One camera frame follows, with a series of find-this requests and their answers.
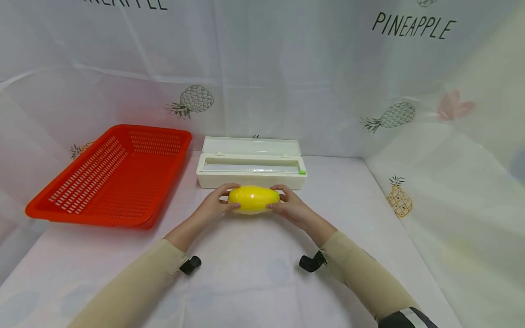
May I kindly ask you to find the person's left hand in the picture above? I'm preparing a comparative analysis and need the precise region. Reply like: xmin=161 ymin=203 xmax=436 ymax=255
xmin=192 ymin=183 xmax=242 ymax=228

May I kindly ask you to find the person's right hand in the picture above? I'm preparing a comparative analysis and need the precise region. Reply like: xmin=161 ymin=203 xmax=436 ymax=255
xmin=267 ymin=184 xmax=319 ymax=232

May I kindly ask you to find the yellow oval mango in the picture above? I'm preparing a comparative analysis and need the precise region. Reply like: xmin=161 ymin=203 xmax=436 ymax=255
xmin=227 ymin=185 xmax=281 ymax=215

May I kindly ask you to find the person's left forearm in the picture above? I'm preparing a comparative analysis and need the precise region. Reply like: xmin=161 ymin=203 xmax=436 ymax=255
xmin=67 ymin=215 xmax=207 ymax=328

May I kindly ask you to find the person's right forearm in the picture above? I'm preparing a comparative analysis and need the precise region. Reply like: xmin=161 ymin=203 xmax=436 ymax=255
xmin=305 ymin=215 xmax=439 ymax=328

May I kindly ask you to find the white cling film dispenser box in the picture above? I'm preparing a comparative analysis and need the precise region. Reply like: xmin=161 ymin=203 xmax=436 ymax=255
xmin=196 ymin=136 xmax=308 ymax=190

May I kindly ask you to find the red plastic basket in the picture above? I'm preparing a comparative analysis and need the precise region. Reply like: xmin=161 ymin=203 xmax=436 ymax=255
xmin=25 ymin=124 xmax=193 ymax=230

